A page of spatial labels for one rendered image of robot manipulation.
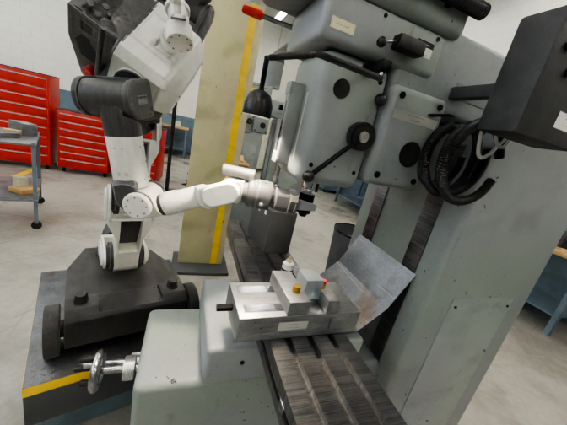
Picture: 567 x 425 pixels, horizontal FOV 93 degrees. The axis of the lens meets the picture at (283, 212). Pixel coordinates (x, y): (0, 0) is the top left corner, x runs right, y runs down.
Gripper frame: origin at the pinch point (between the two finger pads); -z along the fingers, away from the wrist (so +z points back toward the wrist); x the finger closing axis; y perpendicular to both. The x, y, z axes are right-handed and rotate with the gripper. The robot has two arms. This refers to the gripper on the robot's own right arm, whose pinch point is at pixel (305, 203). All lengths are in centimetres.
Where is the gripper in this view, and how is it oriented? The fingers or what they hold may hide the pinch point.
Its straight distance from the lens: 84.0
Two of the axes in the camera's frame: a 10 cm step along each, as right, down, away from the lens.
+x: -0.5, -3.0, 9.5
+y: -2.2, 9.3, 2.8
